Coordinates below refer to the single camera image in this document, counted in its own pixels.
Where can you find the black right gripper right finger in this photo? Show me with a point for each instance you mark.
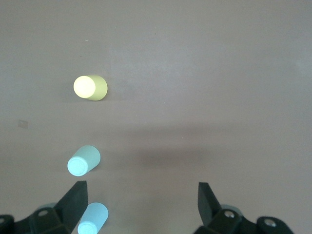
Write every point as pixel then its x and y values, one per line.
pixel 209 209

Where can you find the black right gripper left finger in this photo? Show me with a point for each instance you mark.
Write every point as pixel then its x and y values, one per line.
pixel 73 207

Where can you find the mint green plastic cup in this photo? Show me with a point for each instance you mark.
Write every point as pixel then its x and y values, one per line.
pixel 84 159

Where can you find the yellow plastic cup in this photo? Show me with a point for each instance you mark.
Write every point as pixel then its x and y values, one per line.
pixel 90 87

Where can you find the light blue plastic cup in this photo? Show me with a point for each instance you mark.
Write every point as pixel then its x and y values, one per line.
pixel 93 219

